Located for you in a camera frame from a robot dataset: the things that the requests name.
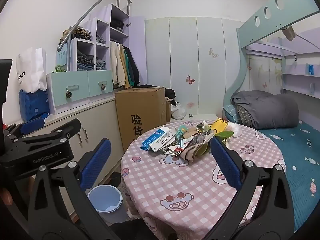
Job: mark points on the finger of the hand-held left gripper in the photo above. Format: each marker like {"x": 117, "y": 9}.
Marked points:
{"x": 32, "y": 127}
{"x": 62, "y": 128}

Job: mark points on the pile of wrappers and packets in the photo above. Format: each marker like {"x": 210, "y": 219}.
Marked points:
{"x": 200, "y": 140}

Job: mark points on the small blue box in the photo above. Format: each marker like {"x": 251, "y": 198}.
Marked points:
{"x": 310, "y": 69}

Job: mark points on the white butterfly sticker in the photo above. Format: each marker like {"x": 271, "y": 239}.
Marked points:
{"x": 213, "y": 53}

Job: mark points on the folded jeans stack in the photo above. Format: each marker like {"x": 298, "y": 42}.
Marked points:
{"x": 85, "y": 62}

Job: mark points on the black hanging coat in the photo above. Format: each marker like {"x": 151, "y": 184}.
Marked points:
{"x": 134, "y": 68}

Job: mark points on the lavender white shelf unit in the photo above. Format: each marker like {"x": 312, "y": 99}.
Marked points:
{"x": 106, "y": 12}

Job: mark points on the white low cabinet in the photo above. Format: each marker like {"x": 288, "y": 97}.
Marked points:
{"x": 100, "y": 120}

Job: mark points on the large cardboard box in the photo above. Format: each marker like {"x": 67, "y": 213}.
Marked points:
{"x": 140, "y": 110}

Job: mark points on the white paper bag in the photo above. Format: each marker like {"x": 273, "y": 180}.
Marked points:
{"x": 32, "y": 67}

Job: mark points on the pale pink butterfly sticker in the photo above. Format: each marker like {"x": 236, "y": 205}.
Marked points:
{"x": 190, "y": 104}

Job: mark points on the tan hanging cloth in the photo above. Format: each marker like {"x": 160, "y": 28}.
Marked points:
{"x": 288, "y": 33}

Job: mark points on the pinecone drawer ornament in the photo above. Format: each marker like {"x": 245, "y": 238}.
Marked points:
{"x": 103, "y": 88}
{"x": 68, "y": 95}

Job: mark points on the black clothing heap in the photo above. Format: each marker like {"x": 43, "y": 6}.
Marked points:
{"x": 170, "y": 95}

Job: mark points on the person's left hand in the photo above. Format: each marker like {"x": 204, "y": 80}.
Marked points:
{"x": 5, "y": 196}

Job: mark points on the blue shopping bag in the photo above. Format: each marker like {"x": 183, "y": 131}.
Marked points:
{"x": 32, "y": 105}

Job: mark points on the green hanging garment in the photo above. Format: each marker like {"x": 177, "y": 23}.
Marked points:
{"x": 127, "y": 62}

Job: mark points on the light blue trash bin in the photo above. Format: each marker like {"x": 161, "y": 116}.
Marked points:
{"x": 100, "y": 197}

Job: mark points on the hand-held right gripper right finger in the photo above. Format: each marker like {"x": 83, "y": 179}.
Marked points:
{"x": 226, "y": 165}

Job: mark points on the light blue storage box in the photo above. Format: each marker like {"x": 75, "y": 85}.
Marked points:
{"x": 62, "y": 55}

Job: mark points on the brown clothes heap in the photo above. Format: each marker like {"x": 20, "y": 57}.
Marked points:
{"x": 80, "y": 32}

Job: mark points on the red storage bench white top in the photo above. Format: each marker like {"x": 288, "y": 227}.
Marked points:
{"x": 205, "y": 117}

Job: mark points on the green toy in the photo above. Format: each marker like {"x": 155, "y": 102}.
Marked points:
{"x": 60, "y": 68}

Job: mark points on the blue checked pillow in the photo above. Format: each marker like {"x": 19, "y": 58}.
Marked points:
{"x": 230, "y": 113}

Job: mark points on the yellow snack packet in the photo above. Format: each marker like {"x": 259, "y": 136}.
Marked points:
{"x": 220, "y": 126}

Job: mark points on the cream hanging jacket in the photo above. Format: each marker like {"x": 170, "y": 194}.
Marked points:
{"x": 117, "y": 62}

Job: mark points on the blue white medicine box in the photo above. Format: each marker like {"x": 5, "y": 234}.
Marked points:
{"x": 156, "y": 136}

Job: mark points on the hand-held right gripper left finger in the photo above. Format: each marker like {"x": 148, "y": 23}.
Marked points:
{"x": 96, "y": 165}

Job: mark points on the grey rolled quilt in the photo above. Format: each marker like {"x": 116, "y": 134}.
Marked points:
{"x": 270, "y": 107}

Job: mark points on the white plastic bag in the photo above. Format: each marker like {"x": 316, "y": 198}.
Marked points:
{"x": 178, "y": 112}

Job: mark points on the green leaf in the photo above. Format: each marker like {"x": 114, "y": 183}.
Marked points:
{"x": 222, "y": 135}

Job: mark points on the pale wardrobe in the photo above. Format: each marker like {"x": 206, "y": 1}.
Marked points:
{"x": 180, "y": 55}

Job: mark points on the teal printed bedsheet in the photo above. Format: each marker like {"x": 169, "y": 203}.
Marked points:
{"x": 295, "y": 150}

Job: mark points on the pink checked tablecloth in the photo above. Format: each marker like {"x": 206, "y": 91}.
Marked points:
{"x": 175, "y": 180}

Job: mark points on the mint drawer unit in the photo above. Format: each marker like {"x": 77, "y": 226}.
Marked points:
{"x": 60, "y": 102}

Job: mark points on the grey metal handrail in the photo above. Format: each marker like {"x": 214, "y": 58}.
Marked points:
{"x": 59, "y": 47}

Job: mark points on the mint bunk bed frame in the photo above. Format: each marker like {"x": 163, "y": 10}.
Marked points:
{"x": 250, "y": 33}

